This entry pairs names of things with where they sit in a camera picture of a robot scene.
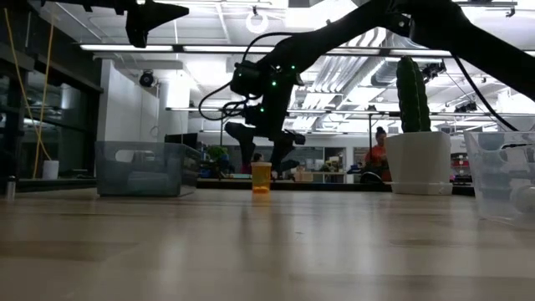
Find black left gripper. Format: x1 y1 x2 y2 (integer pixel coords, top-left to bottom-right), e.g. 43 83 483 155
53 0 190 48

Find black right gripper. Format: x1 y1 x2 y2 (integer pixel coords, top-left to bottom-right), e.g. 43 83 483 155
225 94 307 173

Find orange translucent pill bottle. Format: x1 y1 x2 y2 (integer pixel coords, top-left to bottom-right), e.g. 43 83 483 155
251 161 273 194

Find smoky grey plastic bin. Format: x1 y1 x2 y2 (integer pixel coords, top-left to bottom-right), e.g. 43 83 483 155
94 140 201 197

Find clear plastic bin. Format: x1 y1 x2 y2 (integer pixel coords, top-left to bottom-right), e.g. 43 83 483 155
463 130 535 230

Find green leafy plant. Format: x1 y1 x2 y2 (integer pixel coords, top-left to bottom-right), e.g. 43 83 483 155
206 145 229 162

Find long ceiling light strip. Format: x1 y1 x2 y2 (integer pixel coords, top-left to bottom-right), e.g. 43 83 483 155
79 43 535 58

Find black monitor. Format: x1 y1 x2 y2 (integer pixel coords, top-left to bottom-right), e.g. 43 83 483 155
165 132 200 145

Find white hexagonal planter pot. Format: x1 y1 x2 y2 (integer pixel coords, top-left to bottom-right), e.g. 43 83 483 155
383 131 452 185

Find tall green cactus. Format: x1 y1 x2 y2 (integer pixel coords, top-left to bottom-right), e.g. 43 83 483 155
395 55 432 134

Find white planter saucer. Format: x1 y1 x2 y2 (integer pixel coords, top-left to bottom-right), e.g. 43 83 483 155
390 181 454 196

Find white cylinder cup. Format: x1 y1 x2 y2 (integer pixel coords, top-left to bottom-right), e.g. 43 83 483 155
41 160 60 181

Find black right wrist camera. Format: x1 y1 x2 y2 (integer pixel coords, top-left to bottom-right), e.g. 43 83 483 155
228 60 263 97

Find black metal rack frame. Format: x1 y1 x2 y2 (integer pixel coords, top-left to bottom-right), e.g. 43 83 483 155
166 106 229 181

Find white hanging ring light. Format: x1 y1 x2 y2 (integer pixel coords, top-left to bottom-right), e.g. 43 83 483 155
245 6 270 34

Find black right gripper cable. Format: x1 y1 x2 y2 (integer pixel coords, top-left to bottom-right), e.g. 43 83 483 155
197 31 296 122

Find silver ventilation duct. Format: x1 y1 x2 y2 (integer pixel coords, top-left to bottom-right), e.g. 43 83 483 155
369 28 452 87

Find yellow extension cable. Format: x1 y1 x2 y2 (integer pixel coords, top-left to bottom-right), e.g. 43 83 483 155
3 7 58 181

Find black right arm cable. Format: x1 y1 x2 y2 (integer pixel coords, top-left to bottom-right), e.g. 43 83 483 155
453 54 519 133

